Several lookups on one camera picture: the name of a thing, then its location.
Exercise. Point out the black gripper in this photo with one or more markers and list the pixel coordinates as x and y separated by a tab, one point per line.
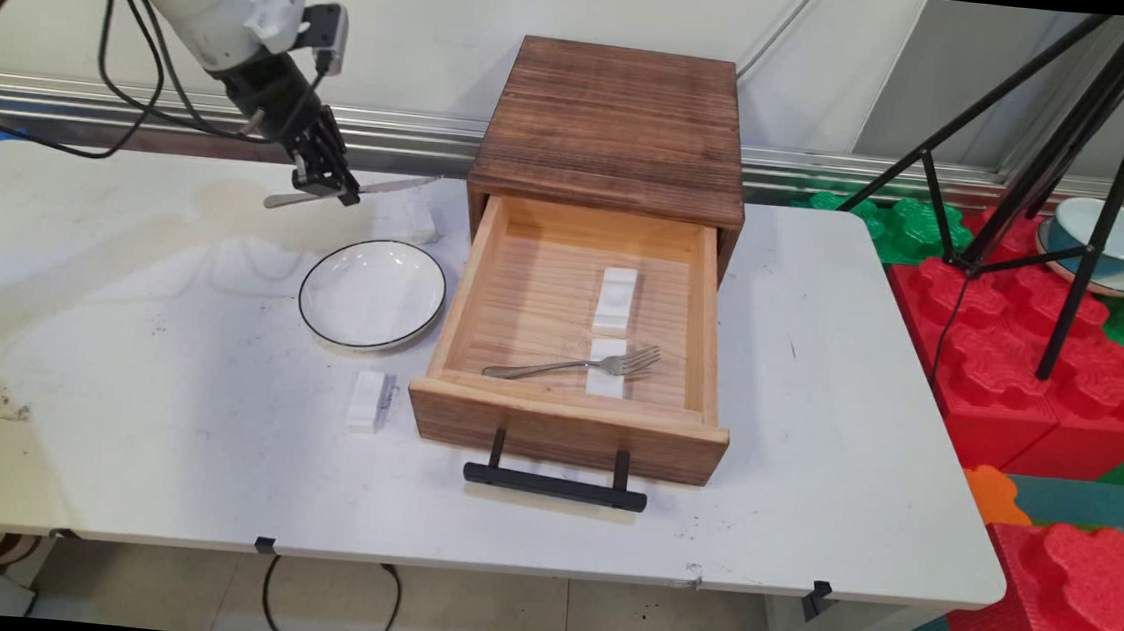
274	92

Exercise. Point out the steel table knife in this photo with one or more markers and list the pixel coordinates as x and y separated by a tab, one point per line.
392	185

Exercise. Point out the white block cutlery rest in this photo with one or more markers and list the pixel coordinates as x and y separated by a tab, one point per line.
421	224
616	298
605	379
367	400

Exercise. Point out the white plate with black rim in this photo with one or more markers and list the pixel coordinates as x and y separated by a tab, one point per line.
373	293

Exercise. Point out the dark wooden cabinet box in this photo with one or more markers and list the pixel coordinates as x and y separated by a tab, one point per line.
617	124

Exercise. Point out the steel fork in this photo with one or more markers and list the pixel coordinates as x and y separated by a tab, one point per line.
558	365

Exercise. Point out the black table clip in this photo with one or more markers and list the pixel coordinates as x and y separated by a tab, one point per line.
264	544
818	594

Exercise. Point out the large red foam block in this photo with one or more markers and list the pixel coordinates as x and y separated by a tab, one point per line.
1009	371

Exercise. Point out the orange foam block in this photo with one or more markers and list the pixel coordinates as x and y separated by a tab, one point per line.
994	495

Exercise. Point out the black tripod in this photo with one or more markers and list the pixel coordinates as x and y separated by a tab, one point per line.
1097	147

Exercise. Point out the teal foam mat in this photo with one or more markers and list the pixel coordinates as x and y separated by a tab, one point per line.
1089	502

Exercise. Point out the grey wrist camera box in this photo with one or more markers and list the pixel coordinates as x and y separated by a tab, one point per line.
329	31

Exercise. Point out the metal wall rail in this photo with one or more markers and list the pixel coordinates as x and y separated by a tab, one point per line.
137	107

